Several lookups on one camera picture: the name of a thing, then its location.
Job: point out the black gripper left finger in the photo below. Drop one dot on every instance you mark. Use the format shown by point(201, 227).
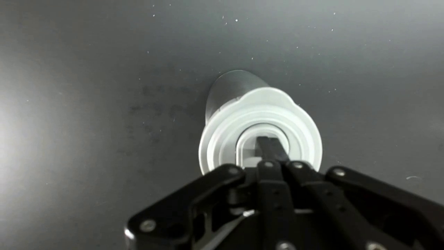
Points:
point(273, 197)

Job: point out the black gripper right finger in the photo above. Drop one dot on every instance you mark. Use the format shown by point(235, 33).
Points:
point(330, 204)

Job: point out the stainless steel flask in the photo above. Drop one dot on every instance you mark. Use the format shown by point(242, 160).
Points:
point(242, 108)

